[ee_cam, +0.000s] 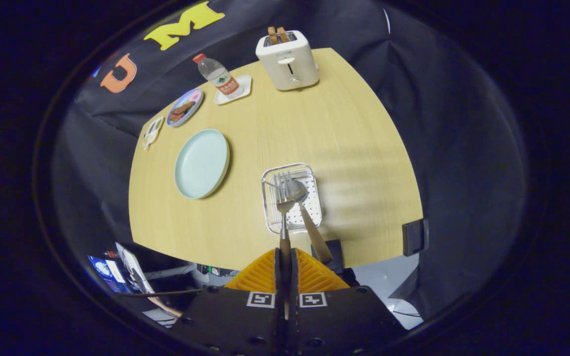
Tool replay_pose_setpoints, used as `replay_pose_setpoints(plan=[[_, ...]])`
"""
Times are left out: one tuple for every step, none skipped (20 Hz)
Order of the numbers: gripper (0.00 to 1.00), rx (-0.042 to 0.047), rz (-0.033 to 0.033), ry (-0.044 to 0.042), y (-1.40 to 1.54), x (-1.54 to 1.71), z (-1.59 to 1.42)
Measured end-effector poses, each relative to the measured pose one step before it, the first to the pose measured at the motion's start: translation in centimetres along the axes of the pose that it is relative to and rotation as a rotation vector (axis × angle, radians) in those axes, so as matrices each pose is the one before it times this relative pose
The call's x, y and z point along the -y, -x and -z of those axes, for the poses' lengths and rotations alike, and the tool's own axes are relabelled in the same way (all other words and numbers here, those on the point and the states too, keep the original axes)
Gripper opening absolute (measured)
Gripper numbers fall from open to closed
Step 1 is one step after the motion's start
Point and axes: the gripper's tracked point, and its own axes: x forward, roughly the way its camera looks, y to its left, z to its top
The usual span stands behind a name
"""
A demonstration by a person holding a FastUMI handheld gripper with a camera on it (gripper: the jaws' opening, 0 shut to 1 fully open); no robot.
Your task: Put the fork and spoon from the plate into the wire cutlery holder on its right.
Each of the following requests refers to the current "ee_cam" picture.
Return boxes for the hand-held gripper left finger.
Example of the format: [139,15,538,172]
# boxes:
[176,247,288,356]

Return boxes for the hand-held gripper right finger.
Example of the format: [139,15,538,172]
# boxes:
[290,247,407,356]

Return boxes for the wooden handled metal fork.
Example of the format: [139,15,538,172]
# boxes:
[273,171,293,290]

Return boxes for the wooden handled metal spoon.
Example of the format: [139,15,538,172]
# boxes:
[284,178,334,266]

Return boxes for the perforated metal tray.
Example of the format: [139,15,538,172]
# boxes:
[261,163,323,235]

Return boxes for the light green plate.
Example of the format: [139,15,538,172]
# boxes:
[174,129,230,200]

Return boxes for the white paper sheet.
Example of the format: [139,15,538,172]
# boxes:
[116,242,156,295]

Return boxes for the blue box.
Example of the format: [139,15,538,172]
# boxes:
[87,255,127,293]

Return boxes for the white divided sauce dish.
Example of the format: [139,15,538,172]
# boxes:
[142,117,165,150]

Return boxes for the brown food pieces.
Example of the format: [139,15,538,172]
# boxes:
[169,100,196,123]

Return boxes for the white square coaster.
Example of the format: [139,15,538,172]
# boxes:
[214,75,252,105]

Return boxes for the blue plate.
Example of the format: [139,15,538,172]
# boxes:
[166,88,204,128]

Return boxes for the red capped water bottle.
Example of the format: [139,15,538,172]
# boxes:
[192,53,244,99]

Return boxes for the white toaster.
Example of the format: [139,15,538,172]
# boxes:
[255,30,320,91]

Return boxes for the black backdrop cloth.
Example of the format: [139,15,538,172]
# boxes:
[50,0,530,322]

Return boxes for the black table bracket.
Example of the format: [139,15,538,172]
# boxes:
[402,219,429,257]
[311,239,343,273]

